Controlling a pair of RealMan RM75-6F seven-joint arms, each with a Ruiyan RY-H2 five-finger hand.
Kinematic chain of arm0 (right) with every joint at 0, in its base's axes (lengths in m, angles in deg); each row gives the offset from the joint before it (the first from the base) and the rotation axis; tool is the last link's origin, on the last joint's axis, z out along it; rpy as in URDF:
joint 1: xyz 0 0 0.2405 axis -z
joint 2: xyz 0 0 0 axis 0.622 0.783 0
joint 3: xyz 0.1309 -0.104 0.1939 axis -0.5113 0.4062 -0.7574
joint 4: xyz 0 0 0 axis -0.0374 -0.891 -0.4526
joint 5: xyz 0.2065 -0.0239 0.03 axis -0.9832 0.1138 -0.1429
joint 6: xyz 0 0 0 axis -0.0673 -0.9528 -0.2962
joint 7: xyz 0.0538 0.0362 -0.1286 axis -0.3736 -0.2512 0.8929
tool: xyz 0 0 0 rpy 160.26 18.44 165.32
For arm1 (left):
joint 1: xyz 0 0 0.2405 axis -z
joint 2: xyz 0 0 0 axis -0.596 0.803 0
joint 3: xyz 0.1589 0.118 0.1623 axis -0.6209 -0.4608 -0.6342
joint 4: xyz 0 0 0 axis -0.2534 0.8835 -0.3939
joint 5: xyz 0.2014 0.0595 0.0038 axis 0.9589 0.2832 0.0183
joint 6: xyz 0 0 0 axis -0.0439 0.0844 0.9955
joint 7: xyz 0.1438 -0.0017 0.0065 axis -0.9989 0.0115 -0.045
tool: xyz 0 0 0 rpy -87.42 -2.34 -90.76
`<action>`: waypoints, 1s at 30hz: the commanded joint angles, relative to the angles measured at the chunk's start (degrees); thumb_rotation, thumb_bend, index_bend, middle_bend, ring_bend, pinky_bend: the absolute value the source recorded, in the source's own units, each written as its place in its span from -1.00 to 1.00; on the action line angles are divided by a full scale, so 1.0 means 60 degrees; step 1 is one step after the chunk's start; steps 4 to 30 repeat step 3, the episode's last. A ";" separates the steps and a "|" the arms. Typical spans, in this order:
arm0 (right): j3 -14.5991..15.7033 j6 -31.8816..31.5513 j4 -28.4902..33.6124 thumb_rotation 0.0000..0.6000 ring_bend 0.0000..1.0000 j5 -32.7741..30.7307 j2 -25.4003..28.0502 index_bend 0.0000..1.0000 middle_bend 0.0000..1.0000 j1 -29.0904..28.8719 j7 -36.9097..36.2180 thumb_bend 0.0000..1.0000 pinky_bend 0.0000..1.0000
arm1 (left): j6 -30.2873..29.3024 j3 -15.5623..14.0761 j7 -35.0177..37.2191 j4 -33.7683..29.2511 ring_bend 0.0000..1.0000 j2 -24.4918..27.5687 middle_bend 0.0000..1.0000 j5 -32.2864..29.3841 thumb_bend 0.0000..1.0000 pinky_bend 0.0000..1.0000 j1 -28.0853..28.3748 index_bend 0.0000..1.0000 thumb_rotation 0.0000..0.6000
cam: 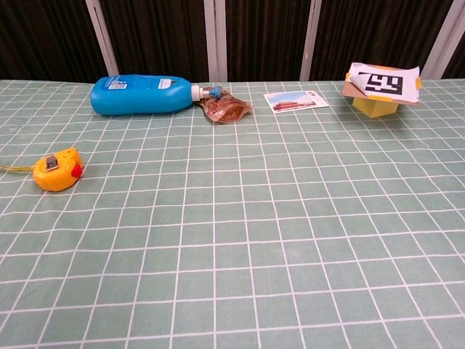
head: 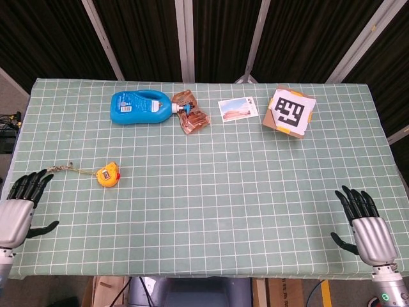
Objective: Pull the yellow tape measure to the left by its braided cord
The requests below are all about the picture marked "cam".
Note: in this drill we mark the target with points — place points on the white slotted post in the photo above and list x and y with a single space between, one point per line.
103 40

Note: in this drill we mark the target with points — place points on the white marker paper sheet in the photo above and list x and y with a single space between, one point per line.
408 92

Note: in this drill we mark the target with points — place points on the yellow tape measure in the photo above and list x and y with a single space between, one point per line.
58 178

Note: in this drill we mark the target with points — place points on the blue plastic bottle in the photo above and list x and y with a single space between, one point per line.
138 96

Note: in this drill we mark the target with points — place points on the white double post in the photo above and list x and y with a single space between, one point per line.
216 40

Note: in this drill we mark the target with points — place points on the brown cardboard board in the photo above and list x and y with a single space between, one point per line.
350 89

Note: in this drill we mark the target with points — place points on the yellow block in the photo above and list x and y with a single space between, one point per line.
376 108

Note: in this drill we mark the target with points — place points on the brown snack pouch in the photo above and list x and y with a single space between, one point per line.
229 111

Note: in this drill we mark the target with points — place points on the dark curtain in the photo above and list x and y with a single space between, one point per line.
163 36

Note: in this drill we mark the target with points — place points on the photo postcard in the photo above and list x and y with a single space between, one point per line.
294 102

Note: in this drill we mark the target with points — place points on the green checked tablecloth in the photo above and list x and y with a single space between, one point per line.
232 254

